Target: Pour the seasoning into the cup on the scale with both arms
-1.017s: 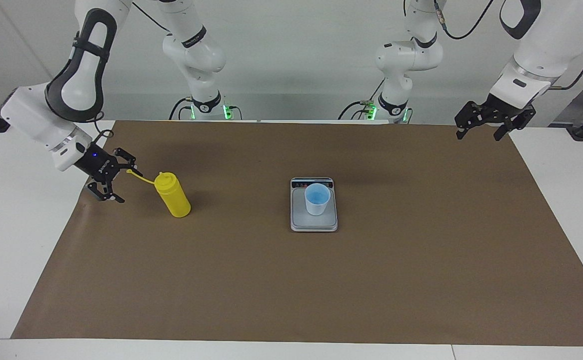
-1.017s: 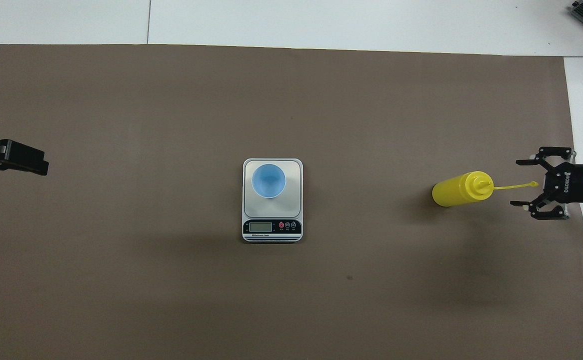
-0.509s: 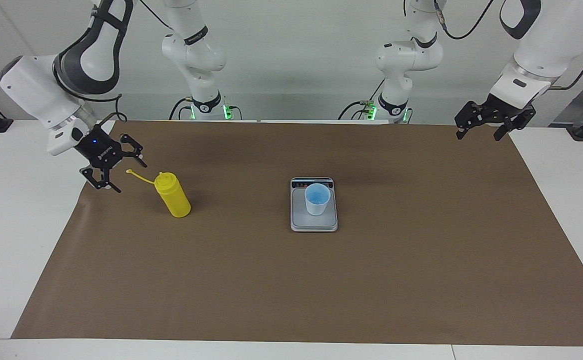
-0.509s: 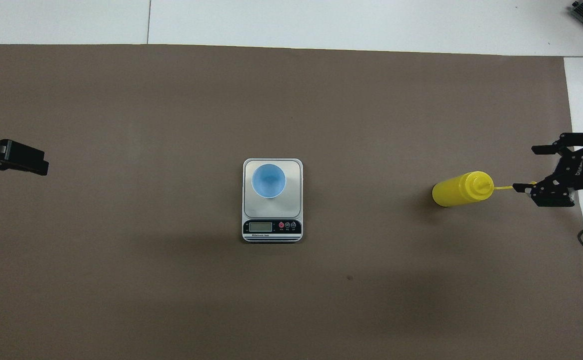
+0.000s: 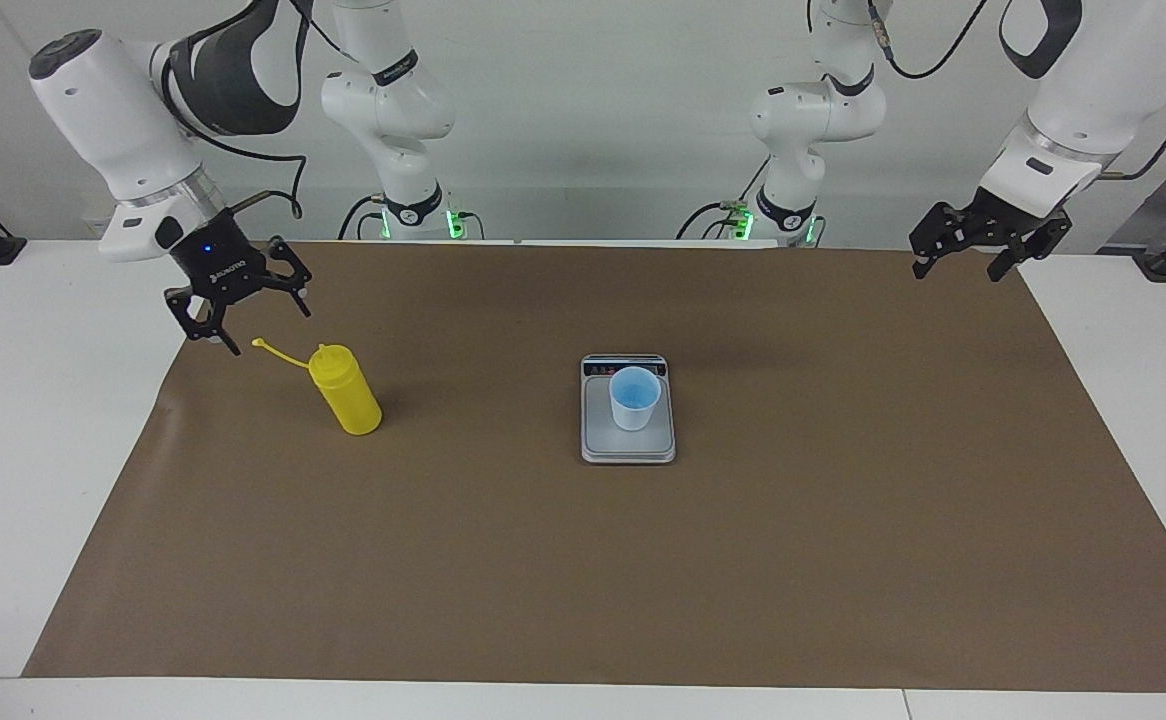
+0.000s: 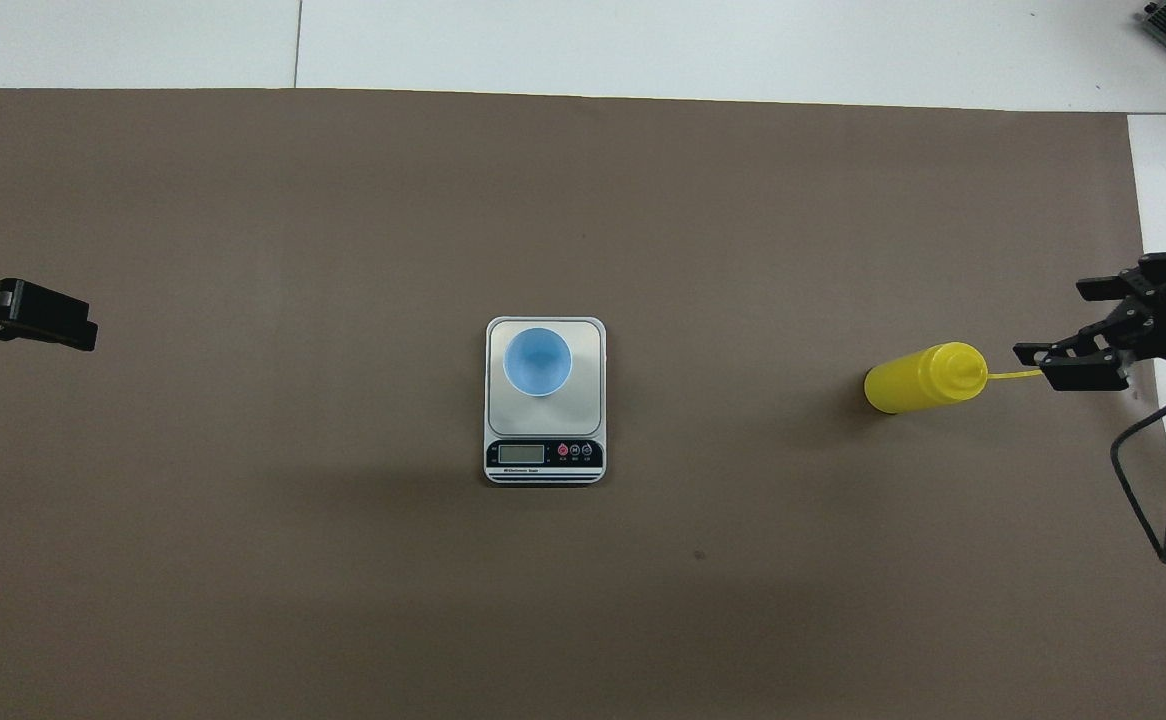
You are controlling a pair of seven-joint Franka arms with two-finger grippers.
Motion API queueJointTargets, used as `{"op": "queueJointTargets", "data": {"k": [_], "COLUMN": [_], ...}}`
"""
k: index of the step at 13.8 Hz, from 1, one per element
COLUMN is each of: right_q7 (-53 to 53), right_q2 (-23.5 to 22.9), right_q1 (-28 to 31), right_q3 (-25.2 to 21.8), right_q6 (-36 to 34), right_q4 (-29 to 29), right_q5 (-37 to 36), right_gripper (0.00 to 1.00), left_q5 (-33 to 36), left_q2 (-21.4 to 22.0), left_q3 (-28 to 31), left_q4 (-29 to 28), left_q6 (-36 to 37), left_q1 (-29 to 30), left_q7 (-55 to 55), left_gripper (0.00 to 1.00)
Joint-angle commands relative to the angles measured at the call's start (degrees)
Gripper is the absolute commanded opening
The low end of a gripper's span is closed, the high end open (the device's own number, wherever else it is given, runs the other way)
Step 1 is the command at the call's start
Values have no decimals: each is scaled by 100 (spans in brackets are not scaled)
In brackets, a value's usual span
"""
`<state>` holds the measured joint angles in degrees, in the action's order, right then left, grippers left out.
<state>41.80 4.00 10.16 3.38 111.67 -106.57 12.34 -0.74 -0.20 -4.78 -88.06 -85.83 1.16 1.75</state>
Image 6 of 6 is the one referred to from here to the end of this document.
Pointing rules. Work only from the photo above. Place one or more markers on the yellow squeeze bottle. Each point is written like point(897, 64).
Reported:
point(913, 380)

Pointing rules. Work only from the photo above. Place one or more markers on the light blue plastic cup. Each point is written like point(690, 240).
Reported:
point(538, 362)

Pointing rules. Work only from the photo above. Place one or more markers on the silver digital kitchen scale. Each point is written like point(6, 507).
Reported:
point(544, 440)

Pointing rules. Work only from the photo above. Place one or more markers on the brown table mat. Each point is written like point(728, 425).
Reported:
point(343, 200)

